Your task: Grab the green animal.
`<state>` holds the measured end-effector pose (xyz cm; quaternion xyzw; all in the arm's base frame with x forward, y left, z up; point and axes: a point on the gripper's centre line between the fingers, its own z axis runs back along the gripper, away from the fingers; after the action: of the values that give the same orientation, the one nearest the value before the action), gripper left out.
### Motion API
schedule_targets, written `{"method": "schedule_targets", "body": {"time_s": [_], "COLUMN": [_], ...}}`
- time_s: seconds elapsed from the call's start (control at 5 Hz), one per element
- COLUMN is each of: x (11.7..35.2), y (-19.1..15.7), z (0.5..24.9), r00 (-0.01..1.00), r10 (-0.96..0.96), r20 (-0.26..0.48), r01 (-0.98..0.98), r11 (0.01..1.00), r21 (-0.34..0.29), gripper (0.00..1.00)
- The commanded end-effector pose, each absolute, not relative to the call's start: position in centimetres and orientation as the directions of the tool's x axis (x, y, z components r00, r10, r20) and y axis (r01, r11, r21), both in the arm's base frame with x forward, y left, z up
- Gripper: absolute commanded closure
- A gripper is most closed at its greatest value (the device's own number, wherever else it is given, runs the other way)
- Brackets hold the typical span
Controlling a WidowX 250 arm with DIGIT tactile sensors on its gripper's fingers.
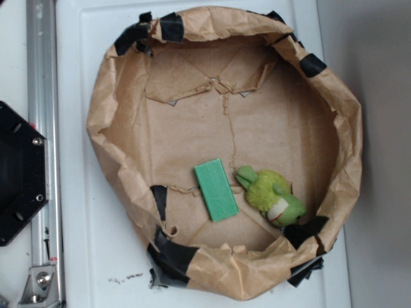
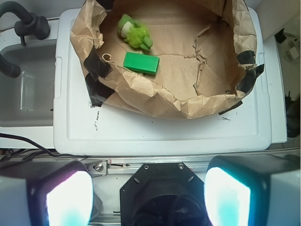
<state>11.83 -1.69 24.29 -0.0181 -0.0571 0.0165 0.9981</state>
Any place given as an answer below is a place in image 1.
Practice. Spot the green plush animal toy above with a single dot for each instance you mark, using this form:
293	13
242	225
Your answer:
270	193

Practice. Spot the green rectangular block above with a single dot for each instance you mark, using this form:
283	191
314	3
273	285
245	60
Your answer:
216	190

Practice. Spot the brown paper bag bin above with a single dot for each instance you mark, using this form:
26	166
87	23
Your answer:
214	82

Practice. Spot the white tray board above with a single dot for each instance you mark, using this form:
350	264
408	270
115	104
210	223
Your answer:
105	262

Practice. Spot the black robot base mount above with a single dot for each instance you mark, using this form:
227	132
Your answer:
23	173

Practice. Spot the metal corner bracket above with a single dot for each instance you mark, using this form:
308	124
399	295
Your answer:
41	289

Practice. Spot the aluminium frame rail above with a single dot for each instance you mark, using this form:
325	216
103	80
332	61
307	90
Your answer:
46	227

